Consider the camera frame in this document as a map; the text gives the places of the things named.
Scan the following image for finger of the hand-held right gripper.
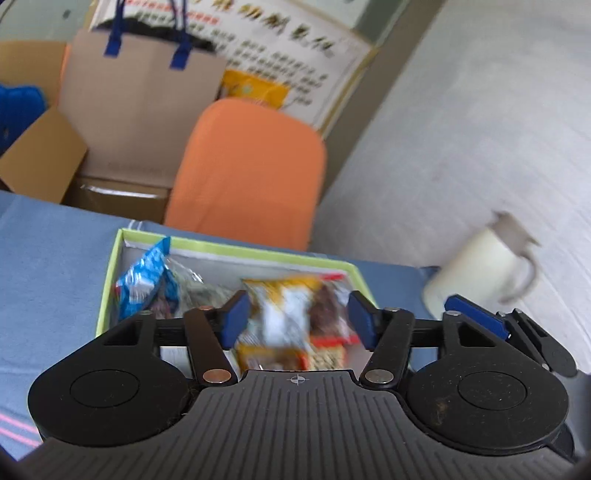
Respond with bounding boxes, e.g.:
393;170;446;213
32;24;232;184
443;294;579;378

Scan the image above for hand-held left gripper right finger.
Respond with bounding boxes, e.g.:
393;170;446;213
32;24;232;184
346;291;491;388

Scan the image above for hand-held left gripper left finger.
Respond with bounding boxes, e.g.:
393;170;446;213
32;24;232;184
102;291;252;387

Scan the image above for white yellow snack packet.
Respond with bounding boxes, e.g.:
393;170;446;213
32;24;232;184
236;276;324;352

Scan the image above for green cardboard box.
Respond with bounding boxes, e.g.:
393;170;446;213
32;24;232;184
95;227;409;371

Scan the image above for dark brown snack packet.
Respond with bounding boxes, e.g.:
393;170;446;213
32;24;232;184
308;278;354;335

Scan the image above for red checked snack packet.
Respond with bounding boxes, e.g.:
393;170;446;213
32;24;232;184
307;335;363;371

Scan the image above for cream thermos mug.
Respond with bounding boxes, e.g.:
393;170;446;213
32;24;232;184
422;211;541;319

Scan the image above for orange brown snack packet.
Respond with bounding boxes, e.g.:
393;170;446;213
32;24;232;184
238;347;309;371

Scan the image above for blue white snack packet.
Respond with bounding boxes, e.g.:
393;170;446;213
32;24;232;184
115;237;183;321

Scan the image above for orange chair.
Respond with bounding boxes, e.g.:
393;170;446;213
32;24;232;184
165;98;328;252

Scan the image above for brown taped carton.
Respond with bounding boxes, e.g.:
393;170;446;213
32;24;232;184
62;173;169;224

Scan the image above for blue tablecloth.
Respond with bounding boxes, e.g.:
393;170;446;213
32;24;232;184
0;190;444;462

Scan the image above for yellow plastic bag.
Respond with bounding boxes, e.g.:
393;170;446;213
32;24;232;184
221;69;291;112

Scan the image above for open cardboard box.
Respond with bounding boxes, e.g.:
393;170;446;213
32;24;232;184
0;41;89;204

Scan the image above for blue plastic object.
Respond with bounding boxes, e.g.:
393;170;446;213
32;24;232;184
0;83;49;155

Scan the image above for brown paper bag blue handles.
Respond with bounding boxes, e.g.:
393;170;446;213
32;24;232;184
58;0;227;178

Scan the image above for wall poster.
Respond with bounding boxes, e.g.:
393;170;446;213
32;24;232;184
90;0;377;139

